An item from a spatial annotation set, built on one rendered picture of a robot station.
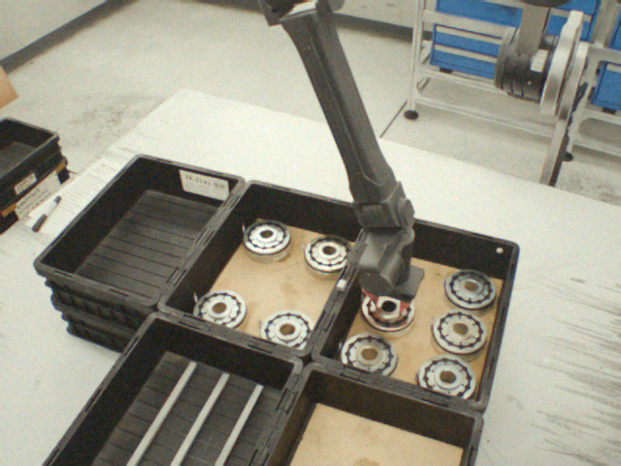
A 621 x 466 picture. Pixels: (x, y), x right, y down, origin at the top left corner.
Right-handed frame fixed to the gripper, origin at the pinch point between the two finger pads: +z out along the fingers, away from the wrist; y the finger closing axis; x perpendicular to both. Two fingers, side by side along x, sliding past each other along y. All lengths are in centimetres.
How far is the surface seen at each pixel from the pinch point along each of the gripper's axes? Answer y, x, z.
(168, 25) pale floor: -238, 244, 103
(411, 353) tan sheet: 7.1, -6.5, 3.8
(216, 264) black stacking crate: -36.7, -2.3, 2.5
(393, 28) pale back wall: -85, 281, 95
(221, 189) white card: -45.5, 15.7, -0.1
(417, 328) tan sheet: 6.3, -0.4, 4.2
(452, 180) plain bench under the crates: -1, 63, 20
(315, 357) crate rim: -6.4, -19.8, -6.5
